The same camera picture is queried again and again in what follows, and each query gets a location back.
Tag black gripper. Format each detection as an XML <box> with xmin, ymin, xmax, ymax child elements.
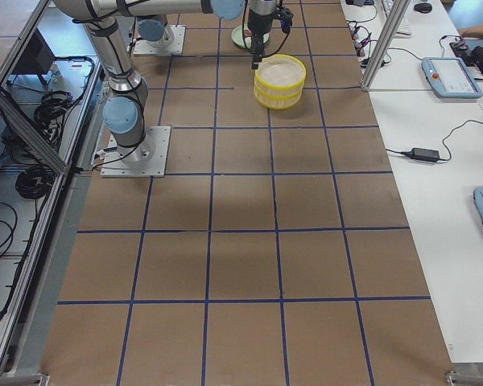
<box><xmin>247</xmin><ymin>0</ymin><xmax>275</xmax><ymax>68</ymax></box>

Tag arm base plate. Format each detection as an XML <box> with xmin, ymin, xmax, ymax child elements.
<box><xmin>134</xmin><ymin>20</ymin><xmax>186</xmax><ymax>56</ymax></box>
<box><xmin>100</xmin><ymin>125</ymin><xmax>171</xmax><ymax>178</ymax></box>

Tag coiled black cables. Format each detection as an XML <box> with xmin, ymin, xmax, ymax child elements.
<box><xmin>14</xmin><ymin>165</ymin><xmax>56</xmax><ymax>200</ymax></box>

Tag black power adapter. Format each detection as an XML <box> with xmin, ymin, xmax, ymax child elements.
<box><xmin>400</xmin><ymin>147</ymin><xmax>440</xmax><ymax>162</ymax></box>

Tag black computer mouse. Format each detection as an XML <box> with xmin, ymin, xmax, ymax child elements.
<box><xmin>413</xmin><ymin>2</ymin><xmax>433</xmax><ymax>14</ymax></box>

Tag aluminium frame post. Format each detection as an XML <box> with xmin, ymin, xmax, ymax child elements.
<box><xmin>361</xmin><ymin>19</ymin><xmax>397</xmax><ymax>92</ymax></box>

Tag light green round plate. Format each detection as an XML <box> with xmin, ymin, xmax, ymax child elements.
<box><xmin>231</xmin><ymin>23</ymin><xmax>252</xmax><ymax>51</ymax></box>

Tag white keyboard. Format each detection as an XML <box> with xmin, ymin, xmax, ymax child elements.
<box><xmin>380</xmin><ymin>0</ymin><xmax>412</xmax><ymax>38</ymax></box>

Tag yellow bamboo steamer layer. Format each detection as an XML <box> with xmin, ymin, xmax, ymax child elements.
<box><xmin>254</xmin><ymin>80</ymin><xmax>303</xmax><ymax>110</ymax></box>
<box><xmin>254</xmin><ymin>54</ymin><xmax>307</xmax><ymax>90</ymax></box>

